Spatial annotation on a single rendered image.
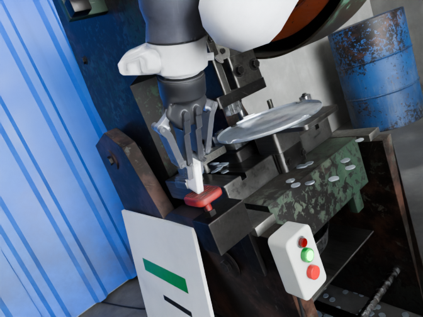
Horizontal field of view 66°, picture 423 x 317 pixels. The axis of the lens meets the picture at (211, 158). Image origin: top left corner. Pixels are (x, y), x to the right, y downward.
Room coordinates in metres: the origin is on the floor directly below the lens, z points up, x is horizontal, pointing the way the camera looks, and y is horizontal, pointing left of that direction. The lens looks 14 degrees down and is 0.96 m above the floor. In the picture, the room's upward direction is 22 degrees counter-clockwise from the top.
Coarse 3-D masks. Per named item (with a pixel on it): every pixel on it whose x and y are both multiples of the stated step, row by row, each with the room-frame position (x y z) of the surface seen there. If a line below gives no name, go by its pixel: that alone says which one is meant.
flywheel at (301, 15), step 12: (300, 0) 1.11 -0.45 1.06; (312, 0) 1.04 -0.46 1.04; (324, 0) 1.01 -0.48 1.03; (336, 0) 1.03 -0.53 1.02; (300, 12) 1.09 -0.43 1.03; (312, 12) 1.05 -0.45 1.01; (324, 12) 1.06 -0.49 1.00; (288, 24) 1.13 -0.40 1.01; (300, 24) 1.10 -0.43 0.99; (312, 24) 1.11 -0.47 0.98; (276, 36) 1.18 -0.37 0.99; (288, 36) 1.15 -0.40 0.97
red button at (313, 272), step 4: (312, 264) 0.55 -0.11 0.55; (308, 268) 0.55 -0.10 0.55; (312, 268) 0.54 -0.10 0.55; (316, 268) 0.54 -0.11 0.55; (308, 272) 0.54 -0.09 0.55; (312, 272) 0.54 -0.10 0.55; (316, 272) 0.54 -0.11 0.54; (308, 276) 0.54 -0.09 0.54; (312, 276) 0.54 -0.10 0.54; (316, 276) 0.54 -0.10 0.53
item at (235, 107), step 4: (232, 104) 0.95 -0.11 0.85; (236, 104) 0.95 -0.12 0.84; (224, 108) 0.96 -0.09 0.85; (228, 108) 0.95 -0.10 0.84; (232, 108) 0.95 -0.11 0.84; (236, 108) 0.95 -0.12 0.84; (240, 108) 0.96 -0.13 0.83; (228, 112) 0.95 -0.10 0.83; (232, 112) 0.95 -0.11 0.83; (236, 112) 0.95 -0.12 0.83
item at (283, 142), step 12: (324, 108) 0.77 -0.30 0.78; (336, 108) 0.75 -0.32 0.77; (312, 120) 0.71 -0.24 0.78; (276, 132) 0.76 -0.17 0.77; (288, 132) 0.73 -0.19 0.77; (264, 144) 0.83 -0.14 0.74; (276, 144) 0.80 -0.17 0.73; (288, 144) 0.82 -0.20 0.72; (300, 144) 0.84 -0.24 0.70; (276, 156) 0.81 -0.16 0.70; (288, 156) 0.81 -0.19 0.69; (300, 156) 0.84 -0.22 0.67; (288, 168) 0.81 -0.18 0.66
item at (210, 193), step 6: (204, 186) 0.63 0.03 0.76; (210, 186) 0.62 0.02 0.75; (216, 186) 0.60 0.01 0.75; (192, 192) 0.62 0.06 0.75; (204, 192) 0.60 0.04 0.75; (210, 192) 0.58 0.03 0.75; (216, 192) 0.58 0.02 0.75; (186, 198) 0.60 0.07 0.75; (192, 198) 0.59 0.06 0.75; (198, 198) 0.58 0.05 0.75; (204, 198) 0.57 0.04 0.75; (210, 198) 0.57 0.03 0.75; (216, 198) 0.58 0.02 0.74; (192, 204) 0.58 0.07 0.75; (198, 204) 0.57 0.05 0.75; (204, 204) 0.56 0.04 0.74; (210, 204) 0.60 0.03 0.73; (210, 210) 0.60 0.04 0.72
